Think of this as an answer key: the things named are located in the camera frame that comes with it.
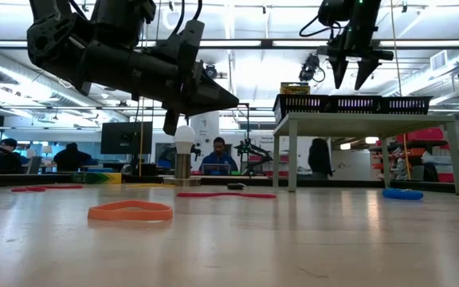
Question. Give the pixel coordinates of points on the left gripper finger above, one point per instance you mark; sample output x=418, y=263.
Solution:
x=211, y=89
x=213, y=107

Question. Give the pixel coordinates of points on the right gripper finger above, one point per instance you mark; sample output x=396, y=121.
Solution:
x=364, y=69
x=339, y=69

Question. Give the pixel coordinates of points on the black slotted plastic basket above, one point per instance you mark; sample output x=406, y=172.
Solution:
x=406, y=105
x=355, y=104
x=301, y=104

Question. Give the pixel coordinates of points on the Crayola crayon box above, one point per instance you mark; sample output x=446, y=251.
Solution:
x=295, y=89
x=102, y=178

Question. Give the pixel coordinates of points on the black background robot arm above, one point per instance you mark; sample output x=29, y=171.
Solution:
x=253, y=151

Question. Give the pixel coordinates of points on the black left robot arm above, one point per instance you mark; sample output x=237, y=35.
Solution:
x=50, y=40

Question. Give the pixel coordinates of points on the small white desk lamp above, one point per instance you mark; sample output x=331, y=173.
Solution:
x=47, y=149

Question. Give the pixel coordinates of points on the brass lamp with white bulb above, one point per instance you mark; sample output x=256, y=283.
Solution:
x=184, y=137

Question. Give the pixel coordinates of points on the person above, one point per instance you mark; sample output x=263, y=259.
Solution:
x=320, y=159
x=6, y=161
x=72, y=159
x=218, y=155

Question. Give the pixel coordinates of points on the green perforated metal shelf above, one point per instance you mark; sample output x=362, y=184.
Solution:
x=357, y=119

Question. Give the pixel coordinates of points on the laptop computer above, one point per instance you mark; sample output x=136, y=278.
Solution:
x=216, y=169

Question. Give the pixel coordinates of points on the black computer monitor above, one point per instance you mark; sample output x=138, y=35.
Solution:
x=122, y=137

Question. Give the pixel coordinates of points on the white ceiling vent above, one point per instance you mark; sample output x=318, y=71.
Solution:
x=439, y=60

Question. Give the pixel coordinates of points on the black coil wristband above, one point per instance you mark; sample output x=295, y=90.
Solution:
x=234, y=186

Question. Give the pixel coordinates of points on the black storage rack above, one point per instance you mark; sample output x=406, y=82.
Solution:
x=413, y=143

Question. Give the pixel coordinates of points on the red rubber band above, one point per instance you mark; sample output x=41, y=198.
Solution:
x=221, y=195
x=28, y=189

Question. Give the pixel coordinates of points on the red storage bins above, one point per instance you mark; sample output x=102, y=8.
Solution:
x=424, y=134

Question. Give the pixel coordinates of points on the yellow rubber band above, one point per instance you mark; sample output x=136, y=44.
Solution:
x=146, y=185

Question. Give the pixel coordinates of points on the blue coil wristband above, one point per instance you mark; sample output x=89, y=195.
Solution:
x=402, y=194

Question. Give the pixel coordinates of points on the orange rubber band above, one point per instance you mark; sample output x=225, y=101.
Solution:
x=130, y=215

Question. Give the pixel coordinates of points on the black overhead camera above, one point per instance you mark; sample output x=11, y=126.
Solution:
x=212, y=71

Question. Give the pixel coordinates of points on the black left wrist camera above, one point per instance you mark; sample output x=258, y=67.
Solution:
x=191, y=44

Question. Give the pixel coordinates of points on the silver ventilation duct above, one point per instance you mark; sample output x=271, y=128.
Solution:
x=424, y=79

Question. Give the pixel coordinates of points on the black horizontal frame bar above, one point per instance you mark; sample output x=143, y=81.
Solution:
x=267, y=44

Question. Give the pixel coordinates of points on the black table edge rail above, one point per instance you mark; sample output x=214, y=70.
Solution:
x=333, y=183

